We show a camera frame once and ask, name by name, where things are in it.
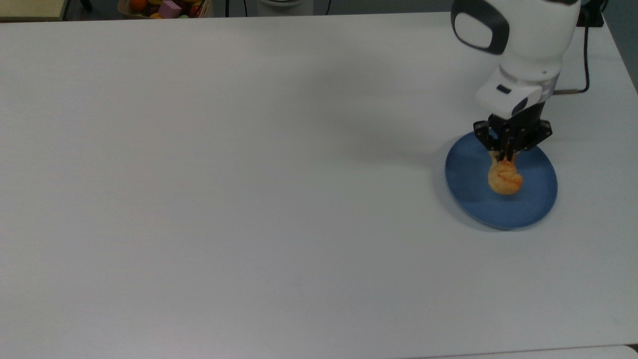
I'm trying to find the round blue plate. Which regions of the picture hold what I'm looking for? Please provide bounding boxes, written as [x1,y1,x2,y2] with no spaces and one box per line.
[445,131,558,231]

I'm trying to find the light wooden board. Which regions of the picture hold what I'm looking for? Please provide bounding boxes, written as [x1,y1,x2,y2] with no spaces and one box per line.
[0,0,71,22]

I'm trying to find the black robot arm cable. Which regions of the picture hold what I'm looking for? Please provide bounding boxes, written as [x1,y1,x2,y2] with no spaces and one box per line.
[552,24,592,95]

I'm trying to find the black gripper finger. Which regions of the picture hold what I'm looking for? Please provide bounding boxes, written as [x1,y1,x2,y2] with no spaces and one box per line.
[473,119,507,162]
[508,120,553,162]

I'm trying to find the black clamp mount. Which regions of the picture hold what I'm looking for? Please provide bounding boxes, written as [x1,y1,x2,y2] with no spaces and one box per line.
[577,0,605,28]

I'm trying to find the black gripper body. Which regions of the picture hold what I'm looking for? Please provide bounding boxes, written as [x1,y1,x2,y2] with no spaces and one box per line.
[489,102,547,146]

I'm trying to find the orange toy bread roll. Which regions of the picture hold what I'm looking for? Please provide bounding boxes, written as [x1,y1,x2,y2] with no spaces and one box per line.
[487,150,524,195]

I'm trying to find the box of toy fruits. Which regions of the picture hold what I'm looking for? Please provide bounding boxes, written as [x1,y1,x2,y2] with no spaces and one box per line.
[118,0,214,19]

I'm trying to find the white round device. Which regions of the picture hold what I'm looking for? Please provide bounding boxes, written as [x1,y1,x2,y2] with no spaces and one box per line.
[256,0,315,16]

